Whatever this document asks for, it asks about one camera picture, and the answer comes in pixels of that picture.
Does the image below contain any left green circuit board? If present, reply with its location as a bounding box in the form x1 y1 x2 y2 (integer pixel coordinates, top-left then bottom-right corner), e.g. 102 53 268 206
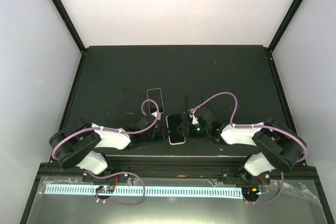
96 185 115 194

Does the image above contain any right black frame post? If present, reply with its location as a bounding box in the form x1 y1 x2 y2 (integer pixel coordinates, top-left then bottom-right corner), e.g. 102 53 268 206
267 0 320 51

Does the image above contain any beige cased phone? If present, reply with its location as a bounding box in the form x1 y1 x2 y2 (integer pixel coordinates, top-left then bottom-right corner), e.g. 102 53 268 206
165 114 186 145

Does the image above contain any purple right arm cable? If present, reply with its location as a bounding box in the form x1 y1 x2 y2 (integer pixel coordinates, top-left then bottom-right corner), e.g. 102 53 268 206
190 92 308 163

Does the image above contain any blue smartphone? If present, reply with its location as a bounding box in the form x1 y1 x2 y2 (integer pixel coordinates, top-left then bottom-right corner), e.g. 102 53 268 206
146 88 165 114

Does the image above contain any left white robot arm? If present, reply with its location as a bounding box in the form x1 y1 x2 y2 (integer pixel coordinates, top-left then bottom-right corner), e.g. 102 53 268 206
49 113 171 182

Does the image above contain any right circuit board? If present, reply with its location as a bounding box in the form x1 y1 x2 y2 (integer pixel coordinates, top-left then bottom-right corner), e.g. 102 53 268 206
241 187 269 196

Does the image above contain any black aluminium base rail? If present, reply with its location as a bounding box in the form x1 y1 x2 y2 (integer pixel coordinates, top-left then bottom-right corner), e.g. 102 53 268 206
36 156 321 186

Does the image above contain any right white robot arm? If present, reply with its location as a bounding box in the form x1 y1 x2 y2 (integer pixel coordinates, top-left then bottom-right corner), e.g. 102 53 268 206
167 108 307 185

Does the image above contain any left black frame post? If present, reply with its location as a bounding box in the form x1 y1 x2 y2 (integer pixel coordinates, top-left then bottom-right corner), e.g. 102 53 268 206
36 0 87 55

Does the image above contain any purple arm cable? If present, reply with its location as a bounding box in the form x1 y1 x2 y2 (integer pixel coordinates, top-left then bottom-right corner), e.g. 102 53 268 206
51 99 160 162
190 92 308 163

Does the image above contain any white smartphone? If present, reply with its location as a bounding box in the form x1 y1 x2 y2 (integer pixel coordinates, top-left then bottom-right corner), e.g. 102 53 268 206
187 93 202 112

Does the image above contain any black frame post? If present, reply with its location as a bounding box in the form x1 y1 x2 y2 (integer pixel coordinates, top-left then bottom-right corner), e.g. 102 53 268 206
267 0 320 51
36 0 87 55

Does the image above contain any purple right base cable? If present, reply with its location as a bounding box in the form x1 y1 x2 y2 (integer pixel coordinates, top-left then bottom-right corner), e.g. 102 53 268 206
243 171 285 205

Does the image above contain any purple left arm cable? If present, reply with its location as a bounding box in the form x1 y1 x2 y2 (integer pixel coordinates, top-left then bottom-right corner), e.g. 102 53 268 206
51 99 160 162

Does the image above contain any clear acrylic sheet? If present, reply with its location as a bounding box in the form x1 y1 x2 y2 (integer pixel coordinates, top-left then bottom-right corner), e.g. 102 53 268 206
24 178 327 223

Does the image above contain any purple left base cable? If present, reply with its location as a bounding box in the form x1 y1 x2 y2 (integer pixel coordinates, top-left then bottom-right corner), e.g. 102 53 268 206
86 170 146 205

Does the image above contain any white slotted cable duct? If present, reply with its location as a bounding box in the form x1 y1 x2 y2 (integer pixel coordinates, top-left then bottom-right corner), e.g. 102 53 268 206
44 184 243 199

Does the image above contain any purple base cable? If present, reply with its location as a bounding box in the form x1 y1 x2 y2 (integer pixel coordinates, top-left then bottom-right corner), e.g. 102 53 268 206
86 170 146 205
243 171 285 205

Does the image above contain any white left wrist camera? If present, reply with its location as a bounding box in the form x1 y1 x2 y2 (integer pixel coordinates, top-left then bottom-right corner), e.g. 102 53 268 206
151 111 161 120

